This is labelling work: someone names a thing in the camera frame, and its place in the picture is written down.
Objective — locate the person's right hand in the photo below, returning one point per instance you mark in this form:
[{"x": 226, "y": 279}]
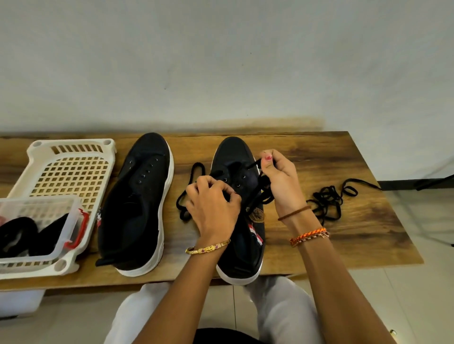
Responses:
[{"x": 285, "y": 181}]

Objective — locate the white plastic lattice basket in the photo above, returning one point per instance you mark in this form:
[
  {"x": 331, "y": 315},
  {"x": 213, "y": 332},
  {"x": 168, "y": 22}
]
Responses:
[{"x": 67, "y": 174}]

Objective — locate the person's right forearm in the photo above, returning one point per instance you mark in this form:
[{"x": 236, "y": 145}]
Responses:
[{"x": 340, "y": 290}]

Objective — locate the person's black shirt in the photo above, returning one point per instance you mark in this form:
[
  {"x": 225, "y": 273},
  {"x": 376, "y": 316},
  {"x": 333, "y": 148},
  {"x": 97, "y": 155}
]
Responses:
[{"x": 227, "y": 337}]

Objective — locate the black band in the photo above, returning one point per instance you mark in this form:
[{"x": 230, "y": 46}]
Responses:
[
  {"x": 15, "y": 237},
  {"x": 49, "y": 235}
]

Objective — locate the person's left hand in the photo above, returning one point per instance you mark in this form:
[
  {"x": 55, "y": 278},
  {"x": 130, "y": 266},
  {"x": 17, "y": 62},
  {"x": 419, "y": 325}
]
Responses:
[{"x": 213, "y": 212}]

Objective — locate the black tripod stand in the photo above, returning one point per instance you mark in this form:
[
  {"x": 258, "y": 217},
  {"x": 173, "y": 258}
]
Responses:
[{"x": 440, "y": 183}]

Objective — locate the black sneaker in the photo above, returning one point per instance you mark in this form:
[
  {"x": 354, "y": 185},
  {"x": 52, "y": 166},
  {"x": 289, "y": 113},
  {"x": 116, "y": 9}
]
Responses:
[
  {"x": 135, "y": 212},
  {"x": 241, "y": 251}
]

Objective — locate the person's left forearm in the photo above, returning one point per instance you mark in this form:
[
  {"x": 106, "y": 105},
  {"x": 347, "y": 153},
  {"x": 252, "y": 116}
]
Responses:
[{"x": 184, "y": 298}]

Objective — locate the white box under table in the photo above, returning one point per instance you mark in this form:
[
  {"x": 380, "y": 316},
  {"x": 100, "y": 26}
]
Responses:
[{"x": 21, "y": 301}]

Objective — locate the black shoelace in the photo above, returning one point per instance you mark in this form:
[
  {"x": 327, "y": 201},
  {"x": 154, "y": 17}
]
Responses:
[
  {"x": 326, "y": 198},
  {"x": 191, "y": 170}
]

